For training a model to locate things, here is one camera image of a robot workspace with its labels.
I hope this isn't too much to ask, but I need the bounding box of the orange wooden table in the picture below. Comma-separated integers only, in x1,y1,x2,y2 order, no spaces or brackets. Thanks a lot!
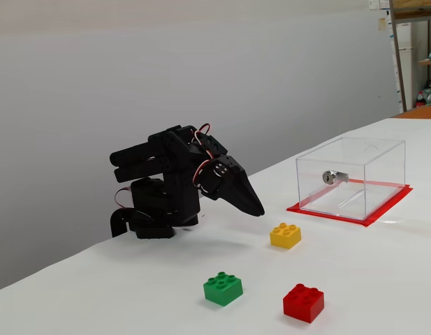
393,104,431,120

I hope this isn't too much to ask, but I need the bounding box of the silver cam lock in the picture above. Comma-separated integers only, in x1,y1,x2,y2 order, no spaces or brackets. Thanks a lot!
321,170,349,185

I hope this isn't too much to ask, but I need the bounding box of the metal shelf post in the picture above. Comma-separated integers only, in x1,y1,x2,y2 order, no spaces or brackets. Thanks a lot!
388,0,408,113

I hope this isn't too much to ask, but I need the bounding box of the transparent plastic box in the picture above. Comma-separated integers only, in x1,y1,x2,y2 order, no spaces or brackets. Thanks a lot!
295,136,407,221

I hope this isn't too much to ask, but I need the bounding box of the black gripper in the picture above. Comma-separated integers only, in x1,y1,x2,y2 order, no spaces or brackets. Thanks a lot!
199,155,265,217

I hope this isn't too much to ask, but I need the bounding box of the red white base cable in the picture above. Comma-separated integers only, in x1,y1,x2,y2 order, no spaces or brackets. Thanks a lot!
113,187,133,209

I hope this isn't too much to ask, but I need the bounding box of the red tape frame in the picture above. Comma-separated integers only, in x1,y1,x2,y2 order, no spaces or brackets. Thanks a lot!
286,178,414,228

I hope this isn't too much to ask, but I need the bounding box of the yellow lego brick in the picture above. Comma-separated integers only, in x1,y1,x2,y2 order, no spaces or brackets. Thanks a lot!
269,222,302,251

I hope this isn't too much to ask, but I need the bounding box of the red lego brick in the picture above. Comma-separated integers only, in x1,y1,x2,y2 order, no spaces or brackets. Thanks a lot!
282,283,325,324

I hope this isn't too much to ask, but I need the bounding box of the white cabinet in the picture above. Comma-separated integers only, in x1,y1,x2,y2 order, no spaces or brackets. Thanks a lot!
396,22,416,107

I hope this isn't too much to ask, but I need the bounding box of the green lego brick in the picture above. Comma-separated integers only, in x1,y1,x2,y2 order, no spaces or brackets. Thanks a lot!
203,271,244,307

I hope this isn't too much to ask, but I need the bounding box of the red white wrist cable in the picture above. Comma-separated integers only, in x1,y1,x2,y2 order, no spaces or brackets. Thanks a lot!
191,123,216,193

